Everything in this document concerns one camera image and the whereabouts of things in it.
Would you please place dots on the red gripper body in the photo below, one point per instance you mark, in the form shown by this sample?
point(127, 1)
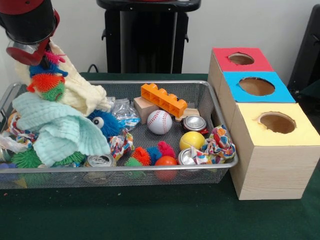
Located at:
point(22, 56)

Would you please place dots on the multicolour spiky caterpillar toy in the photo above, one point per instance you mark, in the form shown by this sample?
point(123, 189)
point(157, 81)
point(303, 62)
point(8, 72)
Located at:
point(47, 77)
point(147, 155)

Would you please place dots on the cream waffle cloth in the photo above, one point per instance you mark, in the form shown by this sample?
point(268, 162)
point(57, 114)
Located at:
point(82, 92)

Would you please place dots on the mint green cloth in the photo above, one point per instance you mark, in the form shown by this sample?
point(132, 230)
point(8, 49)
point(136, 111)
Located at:
point(60, 130)

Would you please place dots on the orange plastic tray block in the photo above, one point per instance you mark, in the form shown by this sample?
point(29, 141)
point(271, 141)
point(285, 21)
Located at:
point(164, 99)

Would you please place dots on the colourful polka-dot cloth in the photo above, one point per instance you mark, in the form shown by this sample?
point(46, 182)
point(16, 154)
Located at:
point(217, 145)

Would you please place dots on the wooden box with three holes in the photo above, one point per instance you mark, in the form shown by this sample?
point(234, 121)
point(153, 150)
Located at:
point(270, 170)

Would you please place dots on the green spiky googly-eyed toy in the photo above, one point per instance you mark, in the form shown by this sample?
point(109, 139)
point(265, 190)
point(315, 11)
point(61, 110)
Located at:
point(27, 159)

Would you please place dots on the blue furry googly-eyed toy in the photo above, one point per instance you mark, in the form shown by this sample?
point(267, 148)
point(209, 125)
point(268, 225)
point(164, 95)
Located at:
point(104, 124)

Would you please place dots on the white baseball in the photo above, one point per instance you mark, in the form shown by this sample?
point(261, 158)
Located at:
point(159, 121)

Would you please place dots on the red-orange ball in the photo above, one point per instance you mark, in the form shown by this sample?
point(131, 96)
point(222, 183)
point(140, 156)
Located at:
point(166, 162)

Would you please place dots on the yellow ball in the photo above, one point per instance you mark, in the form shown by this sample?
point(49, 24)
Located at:
point(192, 141)

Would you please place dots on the crushed silver can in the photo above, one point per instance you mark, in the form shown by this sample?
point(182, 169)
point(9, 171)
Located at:
point(186, 156)

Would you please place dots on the green cloth table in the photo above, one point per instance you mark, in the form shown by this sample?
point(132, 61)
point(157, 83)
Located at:
point(150, 215)

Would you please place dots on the black floor stand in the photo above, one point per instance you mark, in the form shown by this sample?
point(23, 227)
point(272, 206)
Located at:
point(307, 55)

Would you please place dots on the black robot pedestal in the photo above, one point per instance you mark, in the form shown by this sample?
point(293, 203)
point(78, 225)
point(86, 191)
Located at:
point(145, 40)

